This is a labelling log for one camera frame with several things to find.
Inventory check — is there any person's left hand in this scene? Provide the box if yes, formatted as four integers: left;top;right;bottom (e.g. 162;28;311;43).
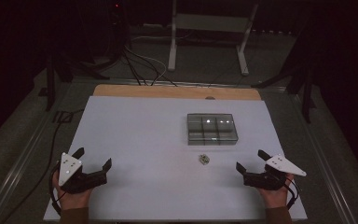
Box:
51;169;94;211

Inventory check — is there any white floor cable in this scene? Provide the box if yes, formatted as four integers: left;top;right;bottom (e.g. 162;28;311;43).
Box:
130;35;168;84

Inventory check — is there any long black floor cable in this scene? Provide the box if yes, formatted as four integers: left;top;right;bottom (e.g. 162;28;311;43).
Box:
0;108;86;224

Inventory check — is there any white table mat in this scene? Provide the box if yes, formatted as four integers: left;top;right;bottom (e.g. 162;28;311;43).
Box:
43;95;308;222

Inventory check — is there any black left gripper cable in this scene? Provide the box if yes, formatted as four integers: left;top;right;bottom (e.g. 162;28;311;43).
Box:
48;161;63;217

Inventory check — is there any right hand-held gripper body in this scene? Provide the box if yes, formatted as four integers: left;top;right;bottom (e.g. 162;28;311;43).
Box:
242;153;308;191

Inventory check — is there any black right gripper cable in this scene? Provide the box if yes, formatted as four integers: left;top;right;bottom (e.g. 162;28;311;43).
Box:
283;178;300;210

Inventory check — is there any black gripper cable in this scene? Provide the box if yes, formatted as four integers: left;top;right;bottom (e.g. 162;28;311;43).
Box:
48;161;63;217
283;178;300;210

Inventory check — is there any person's right hand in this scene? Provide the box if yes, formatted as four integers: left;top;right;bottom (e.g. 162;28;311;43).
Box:
257;173;295;209

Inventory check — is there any black stand with red light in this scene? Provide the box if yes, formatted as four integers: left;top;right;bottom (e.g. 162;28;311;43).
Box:
103;0;131;63

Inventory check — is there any clear plastic compartment box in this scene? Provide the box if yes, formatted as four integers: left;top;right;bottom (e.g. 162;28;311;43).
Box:
186;113;240;147

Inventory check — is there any white metal stand frame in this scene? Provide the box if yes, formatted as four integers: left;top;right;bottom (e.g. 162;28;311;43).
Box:
167;0;260;77

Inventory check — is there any black floor cable bundle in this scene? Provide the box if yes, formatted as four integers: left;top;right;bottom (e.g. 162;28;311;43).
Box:
121;46;179;88

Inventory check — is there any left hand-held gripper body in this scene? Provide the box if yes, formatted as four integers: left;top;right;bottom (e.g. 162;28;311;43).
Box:
58;151;108;195

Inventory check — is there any black floor stand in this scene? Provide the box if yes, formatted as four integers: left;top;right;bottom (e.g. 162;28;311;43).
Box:
44;52;110;112
251;31;317;124

